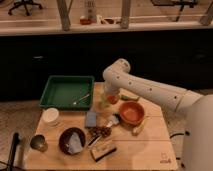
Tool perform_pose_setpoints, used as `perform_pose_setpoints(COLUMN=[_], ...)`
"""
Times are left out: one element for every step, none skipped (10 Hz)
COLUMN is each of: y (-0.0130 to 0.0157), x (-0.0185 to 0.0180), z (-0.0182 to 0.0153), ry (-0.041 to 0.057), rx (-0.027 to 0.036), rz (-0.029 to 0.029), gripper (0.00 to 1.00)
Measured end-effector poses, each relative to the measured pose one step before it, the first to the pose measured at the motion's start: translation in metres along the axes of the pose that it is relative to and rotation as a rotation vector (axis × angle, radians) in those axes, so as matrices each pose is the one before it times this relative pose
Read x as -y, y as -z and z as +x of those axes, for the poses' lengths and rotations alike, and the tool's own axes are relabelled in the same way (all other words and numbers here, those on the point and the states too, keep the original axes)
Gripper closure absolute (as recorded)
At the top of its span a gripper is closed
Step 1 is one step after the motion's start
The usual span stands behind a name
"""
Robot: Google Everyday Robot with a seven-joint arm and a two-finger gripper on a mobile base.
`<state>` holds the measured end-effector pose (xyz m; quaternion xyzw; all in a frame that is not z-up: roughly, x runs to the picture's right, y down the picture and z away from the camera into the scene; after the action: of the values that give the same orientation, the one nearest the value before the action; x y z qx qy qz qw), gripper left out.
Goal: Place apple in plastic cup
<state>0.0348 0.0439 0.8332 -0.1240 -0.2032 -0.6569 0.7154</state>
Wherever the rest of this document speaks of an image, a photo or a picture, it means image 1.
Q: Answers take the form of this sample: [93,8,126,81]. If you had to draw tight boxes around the red apple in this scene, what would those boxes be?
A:
[107,95,119,104]

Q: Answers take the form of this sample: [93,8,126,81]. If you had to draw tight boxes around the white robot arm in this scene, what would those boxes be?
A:
[103,58,213,171]

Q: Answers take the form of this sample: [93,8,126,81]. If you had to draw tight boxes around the white plastic cup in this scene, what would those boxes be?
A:
[42,108,60,126]

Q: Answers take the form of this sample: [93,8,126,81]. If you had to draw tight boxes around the small metal cup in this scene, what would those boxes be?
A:
[30,134,48,152]

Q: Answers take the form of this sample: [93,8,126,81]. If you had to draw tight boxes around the green chili pepper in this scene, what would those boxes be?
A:
[120,95,140,101]

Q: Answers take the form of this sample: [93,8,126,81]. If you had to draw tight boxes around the orange bowl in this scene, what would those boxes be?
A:
[119,101,145,126]

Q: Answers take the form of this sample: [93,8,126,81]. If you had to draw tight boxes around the black white brush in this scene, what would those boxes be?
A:
[107,114,121,128]

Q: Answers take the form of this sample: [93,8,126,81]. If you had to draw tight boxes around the blue sponge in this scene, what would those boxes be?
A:
[85,111,97,128]

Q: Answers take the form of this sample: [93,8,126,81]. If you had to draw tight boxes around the metal spoon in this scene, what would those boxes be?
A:
[72,94,90,105]

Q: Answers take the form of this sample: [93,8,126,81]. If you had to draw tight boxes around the brown pine cone bunch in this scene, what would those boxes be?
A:
[89,126,111,138]

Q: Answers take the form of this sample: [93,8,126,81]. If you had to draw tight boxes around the banana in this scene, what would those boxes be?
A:
[132,118,147,136]

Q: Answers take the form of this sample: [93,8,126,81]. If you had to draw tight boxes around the green plastic tray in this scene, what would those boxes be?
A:
[40,75,94,111]

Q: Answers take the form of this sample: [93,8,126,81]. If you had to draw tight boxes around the wooden board eraser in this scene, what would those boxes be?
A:
[90,141,117,162]

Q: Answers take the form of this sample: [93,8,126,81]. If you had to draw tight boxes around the crumpled blue white cloth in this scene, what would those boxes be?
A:
[68,133,83,154]

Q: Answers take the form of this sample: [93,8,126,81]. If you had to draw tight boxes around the dark brown bowl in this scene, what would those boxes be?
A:
[59,127,86,155]

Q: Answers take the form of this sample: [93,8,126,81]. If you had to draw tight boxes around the red white bottle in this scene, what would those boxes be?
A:
[80,0,97,25]

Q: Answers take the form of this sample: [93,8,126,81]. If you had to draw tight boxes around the black pole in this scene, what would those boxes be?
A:
[6,132,20,171]

